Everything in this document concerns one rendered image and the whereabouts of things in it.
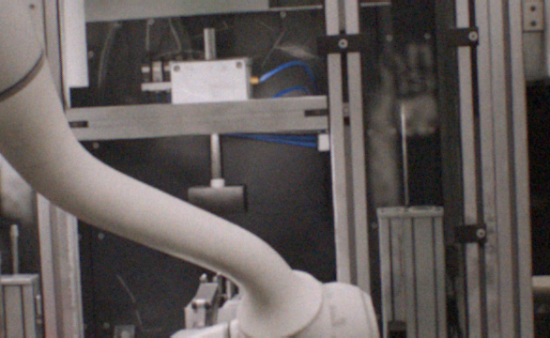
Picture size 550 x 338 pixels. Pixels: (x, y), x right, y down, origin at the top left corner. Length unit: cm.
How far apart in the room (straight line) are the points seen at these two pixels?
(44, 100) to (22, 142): 5
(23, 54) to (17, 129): 7
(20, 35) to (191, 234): 29
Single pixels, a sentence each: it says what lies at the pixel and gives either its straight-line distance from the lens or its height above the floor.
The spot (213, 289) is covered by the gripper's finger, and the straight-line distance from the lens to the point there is 164.
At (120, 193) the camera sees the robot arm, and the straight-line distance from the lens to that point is 120.
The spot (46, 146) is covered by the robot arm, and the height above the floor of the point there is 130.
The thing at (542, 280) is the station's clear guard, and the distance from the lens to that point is 168.
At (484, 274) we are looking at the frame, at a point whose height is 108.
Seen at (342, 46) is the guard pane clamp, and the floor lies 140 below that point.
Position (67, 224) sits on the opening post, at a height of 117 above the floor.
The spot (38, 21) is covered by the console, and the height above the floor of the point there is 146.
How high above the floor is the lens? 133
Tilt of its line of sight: 3 degrees down
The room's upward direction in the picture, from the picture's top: 3 degrees counter-clockwise
